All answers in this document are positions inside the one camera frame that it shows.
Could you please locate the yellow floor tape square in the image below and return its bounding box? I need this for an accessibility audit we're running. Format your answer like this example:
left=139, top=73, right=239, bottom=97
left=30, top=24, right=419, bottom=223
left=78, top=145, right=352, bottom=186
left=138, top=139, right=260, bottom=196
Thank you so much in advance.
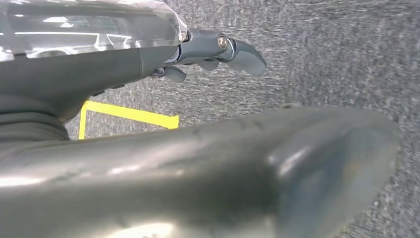
left=78, top=100, right=180, bottom=140

